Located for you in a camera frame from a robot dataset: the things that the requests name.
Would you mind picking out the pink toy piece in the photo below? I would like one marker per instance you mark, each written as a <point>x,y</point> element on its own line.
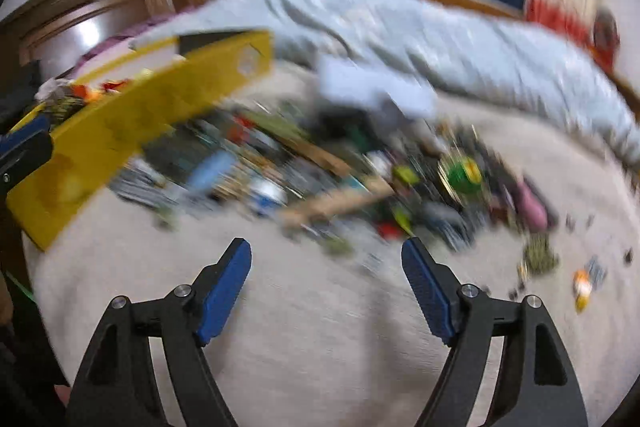
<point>532,204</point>

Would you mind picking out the orange white toy piece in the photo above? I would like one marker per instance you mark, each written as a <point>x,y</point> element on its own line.
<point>582,289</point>

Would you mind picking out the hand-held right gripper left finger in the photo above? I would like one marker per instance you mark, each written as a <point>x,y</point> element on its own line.
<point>225,292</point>

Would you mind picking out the light blue toy disc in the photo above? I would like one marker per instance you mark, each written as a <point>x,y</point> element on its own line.
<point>212,169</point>

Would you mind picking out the red standing fan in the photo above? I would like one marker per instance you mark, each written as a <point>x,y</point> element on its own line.
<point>606,37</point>

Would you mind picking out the small black toy piece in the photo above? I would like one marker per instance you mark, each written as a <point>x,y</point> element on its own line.
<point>628,257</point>

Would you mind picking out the pile of toy bricks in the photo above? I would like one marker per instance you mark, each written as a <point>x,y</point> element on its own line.
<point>325,177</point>

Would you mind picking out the purple pillow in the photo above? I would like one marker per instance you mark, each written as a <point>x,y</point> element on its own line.
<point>107,43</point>

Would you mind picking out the olive green toy plate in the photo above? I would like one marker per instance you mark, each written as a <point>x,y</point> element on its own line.
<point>541,254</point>

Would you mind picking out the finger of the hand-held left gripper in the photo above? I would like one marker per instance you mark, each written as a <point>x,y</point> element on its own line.
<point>22,147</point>

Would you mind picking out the small grey studded plate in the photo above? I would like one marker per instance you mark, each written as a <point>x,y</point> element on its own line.
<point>596,271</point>

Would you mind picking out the yellow cardboard box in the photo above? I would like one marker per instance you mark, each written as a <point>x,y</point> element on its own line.
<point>125,127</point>

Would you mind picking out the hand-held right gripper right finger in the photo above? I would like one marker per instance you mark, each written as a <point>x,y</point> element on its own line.
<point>427,292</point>

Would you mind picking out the grey plastic box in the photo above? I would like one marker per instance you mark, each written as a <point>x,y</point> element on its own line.
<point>375,87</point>

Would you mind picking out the green gold round spinner toy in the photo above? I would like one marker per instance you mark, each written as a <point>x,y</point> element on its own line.
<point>464,174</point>

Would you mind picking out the light blue floral duvet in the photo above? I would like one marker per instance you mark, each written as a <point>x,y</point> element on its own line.
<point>425,37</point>

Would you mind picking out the tan long toy plate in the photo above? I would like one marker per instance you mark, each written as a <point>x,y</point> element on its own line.
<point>340,204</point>

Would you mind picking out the heap of colourful plastic toys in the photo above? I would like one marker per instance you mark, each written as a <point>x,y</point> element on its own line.
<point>75,97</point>

